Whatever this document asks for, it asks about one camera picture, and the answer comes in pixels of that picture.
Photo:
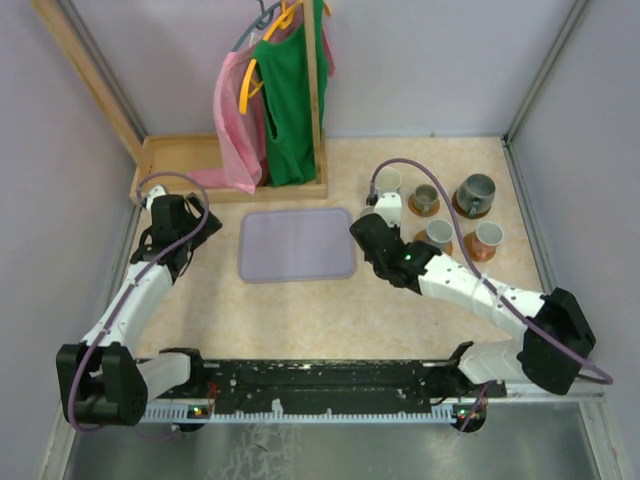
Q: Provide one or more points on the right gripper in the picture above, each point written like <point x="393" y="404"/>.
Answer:
<point x="395" y="228"/>

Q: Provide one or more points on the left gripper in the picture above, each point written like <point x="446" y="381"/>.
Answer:
<point x="210" y="226"/>

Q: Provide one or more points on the grey blue printed mug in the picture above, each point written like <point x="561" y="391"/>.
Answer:
<point x="440" y="233"/>

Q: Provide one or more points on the small olive green cup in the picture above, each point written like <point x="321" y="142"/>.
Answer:
<point x="428" y="191"/>

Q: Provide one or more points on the orange printed mug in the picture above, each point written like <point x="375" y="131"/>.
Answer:
<point x="487" y="238"/>

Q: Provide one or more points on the light blue mug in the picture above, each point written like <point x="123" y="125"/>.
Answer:
<point x="388" y="180"/>

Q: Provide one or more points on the dark green speckled mug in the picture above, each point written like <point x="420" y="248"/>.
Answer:
<point x="476" y="193"/>

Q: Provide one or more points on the white speckled mug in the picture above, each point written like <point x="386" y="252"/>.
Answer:
<point x="366" y="211"/>

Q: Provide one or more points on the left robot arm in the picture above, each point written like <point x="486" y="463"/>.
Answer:
<point x="130" y="315"/>

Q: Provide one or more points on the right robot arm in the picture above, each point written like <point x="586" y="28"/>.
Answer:
<point x="549" y="333"/>

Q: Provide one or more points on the woven rattan coaster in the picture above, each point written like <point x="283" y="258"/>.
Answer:
<point x="419" y="237"/>

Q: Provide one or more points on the light wood coaster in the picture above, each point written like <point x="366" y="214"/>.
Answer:
<point x="422" y="206"/>

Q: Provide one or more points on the light bamboo coaster right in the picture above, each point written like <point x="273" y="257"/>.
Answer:
<point x="470" y="250"/>

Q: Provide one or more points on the brown grooved coaster far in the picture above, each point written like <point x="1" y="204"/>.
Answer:
<point x="463" y="213"/>

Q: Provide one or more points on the wooden rack base tray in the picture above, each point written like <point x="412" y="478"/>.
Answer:
<point x="185" y="153"/>

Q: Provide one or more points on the lavender plastic tray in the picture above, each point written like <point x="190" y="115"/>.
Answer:
<point x="296" y="245"/>

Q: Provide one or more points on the pink shirt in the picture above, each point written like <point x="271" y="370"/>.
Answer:
<point x="242" y="137"/>

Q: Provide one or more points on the yellow hanger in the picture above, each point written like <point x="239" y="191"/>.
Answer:
<point x="285" y="23"/>

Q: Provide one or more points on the green tank top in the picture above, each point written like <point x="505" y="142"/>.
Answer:
<point x="286" y="100"/>

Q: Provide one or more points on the grey blue hanger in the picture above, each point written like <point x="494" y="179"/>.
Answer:
<point x="260" y="24"/>

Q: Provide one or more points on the leaning wooden beam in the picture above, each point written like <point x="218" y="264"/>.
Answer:
<point x="82" y="54"/>

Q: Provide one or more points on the wooden rack post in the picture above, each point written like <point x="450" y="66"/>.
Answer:
<point x="310" y="44"/>

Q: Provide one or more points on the aluminium frame rail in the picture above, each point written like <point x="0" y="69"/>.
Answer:
<point x="468" y="412"/>

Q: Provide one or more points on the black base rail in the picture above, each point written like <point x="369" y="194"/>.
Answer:
<point x="349" y="387"/>

